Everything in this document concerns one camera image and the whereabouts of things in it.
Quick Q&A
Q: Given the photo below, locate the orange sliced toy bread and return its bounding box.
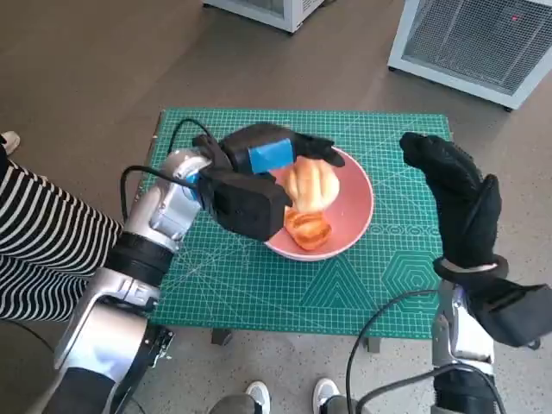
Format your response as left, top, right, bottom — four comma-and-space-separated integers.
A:
285, 210, 333, 252

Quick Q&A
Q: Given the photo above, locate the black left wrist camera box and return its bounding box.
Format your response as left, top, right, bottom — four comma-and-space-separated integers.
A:
198, 166, 292, 242

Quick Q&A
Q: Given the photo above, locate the green cutting mat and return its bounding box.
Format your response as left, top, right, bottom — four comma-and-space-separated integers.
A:
145, 107, 452, 342

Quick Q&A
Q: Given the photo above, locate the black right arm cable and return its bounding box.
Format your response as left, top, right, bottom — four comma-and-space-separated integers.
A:
347, 288, 441, 414
357, 364, 510, 414

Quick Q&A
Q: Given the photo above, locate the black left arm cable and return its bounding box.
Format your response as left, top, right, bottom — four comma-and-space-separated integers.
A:
167, 118, 215, 152
119, 166, 199, 225

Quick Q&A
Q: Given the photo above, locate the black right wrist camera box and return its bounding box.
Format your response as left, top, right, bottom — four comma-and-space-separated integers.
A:
467, 278, 552, 348

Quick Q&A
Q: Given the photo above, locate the pink bowl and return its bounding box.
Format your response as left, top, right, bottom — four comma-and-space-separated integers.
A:
263, 148, 374, 262

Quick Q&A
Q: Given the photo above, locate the round scored toy bun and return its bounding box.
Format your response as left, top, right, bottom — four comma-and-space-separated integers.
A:
282, 155, 341, 213

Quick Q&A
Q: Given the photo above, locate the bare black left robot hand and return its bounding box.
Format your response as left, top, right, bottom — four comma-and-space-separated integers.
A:
219, 122, 346, 174

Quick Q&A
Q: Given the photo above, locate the white glass-top cabinet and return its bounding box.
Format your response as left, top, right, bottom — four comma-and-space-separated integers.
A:
202, 0, 324, 34

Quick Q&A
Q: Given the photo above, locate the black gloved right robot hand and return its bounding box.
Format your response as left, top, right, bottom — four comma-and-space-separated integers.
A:
399, 131, 504, 271

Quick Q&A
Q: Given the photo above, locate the white mesh cabinet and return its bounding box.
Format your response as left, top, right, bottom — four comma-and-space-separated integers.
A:
386, 0, 552, 111

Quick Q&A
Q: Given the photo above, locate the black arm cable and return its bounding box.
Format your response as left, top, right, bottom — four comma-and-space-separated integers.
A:
119, 166, 199, 225
357, 364, 510, 414
347, 288, 441, 414
167, 118, 215, 152

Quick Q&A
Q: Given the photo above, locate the person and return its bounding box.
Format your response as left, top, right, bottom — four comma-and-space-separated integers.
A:
0, 146, 124, 323
209, 379, 359, 414

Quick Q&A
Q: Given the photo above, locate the person's foot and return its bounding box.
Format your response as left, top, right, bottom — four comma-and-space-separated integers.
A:
0, 130, 22, 155

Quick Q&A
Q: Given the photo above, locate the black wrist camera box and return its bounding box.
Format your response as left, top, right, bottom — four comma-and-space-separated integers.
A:
467, 278, 552, 348
198, 166, 292, 242

